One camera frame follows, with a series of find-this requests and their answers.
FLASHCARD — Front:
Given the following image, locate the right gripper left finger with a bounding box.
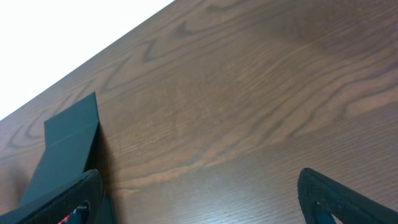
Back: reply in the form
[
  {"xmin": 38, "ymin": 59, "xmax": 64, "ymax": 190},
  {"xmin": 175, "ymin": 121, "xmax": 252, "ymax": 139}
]
[{"xmin": 1, "ymin": 169, "xmax": 104, "ymax": 224}]

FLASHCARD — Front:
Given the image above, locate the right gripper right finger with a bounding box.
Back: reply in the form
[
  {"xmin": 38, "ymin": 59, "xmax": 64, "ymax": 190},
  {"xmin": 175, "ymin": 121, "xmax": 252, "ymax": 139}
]
[{"xmin": 297, "ymin": 168, "xmax": 397, "ymax": 224}]

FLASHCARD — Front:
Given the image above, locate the red candy bag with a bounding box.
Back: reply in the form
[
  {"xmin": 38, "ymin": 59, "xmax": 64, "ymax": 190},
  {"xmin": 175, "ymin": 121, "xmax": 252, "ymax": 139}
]
[{"xmin": 58, "ymin": 214, "xmax": 71, "ymax": 224}]

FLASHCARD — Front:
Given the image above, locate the black box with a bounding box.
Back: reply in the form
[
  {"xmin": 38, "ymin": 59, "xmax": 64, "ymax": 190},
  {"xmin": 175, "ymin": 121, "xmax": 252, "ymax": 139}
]
[{"xmin": 19, "ymin": 91, "xmax": 116, "ymax": 224}]

